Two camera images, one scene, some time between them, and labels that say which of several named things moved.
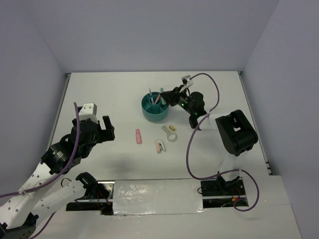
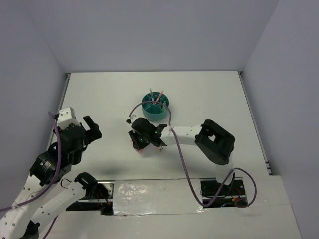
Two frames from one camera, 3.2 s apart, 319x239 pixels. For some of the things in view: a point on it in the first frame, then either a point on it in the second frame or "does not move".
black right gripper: [172, 96] to [133, 134]
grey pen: [151, 96] does not move
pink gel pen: [158, 97] does not move
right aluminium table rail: [251, 112] does not move
